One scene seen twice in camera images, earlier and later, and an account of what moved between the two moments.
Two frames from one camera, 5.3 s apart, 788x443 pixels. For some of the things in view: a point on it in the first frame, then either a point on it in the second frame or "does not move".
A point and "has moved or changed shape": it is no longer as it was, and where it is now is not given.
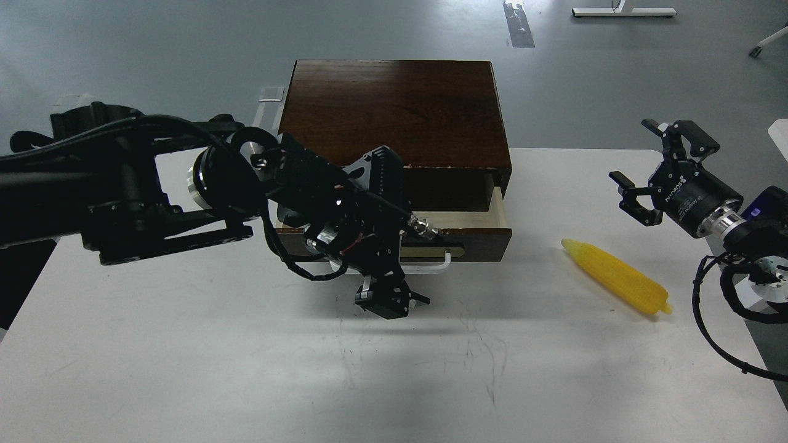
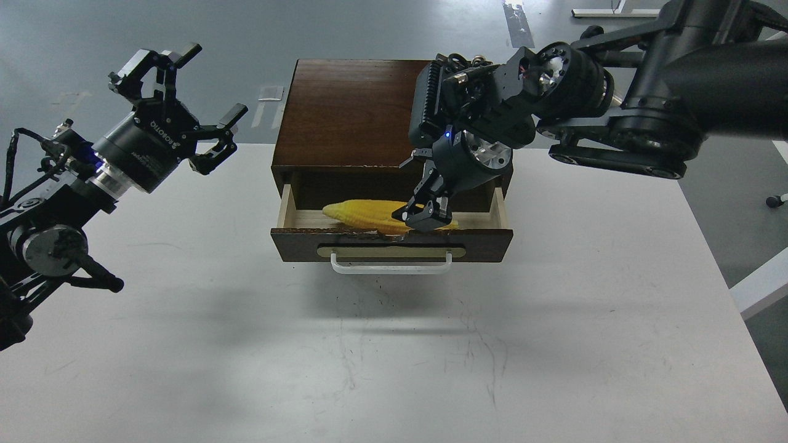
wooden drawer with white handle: (466, 236) does not move
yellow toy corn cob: (623, 282) has moved or changed shape
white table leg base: (623, 8) does not move
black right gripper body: (685, 192) -> (462, 159)
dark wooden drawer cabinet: (444, 117) does not move
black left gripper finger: (372, 296) -> (204, 162)
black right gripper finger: (702, 145) -> (436, 214)
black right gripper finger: (629, 191) -> (429, 175)
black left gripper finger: (399, 305) -> (129, 81)
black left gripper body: (368, 237) -> (143, 147)
